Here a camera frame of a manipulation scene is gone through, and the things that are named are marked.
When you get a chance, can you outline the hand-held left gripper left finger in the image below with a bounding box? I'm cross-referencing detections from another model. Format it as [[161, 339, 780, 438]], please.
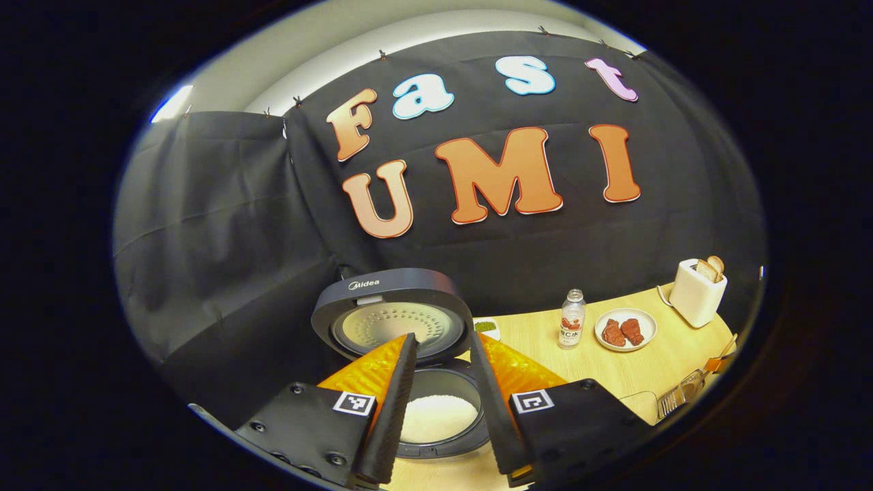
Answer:
[[235, 333, 419, 486]]

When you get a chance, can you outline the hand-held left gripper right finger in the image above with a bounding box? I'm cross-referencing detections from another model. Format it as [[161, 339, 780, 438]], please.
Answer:
[[469, 331, 652, 486]]

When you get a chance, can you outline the white rice heap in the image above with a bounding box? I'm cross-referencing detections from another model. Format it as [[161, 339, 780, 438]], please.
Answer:
[[401, 394, 479, 445]]

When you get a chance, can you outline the metal wire chopstick holder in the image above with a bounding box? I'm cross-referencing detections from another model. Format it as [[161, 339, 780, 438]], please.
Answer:
[[656, 369, 709, 420]]

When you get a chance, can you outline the black and gold rice cooker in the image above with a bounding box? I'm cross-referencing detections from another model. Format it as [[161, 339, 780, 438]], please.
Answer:
[[311, 268, 493, 460]]

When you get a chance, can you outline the white toaster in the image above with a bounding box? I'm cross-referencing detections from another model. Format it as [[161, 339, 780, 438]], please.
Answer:
[[669, 258, 728, 329]]

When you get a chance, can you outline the white round plate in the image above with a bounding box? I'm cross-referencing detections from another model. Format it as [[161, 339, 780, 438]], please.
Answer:
[[595, 308, 658, 353]]

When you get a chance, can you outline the clear plastic drink bottle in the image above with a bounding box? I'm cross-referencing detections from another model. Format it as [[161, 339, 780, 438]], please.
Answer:
[[558, 288, 587, 350]]

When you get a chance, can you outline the black backdrop cloth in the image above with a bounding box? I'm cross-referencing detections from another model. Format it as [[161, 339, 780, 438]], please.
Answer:
[[113, 31, 768, 423]]

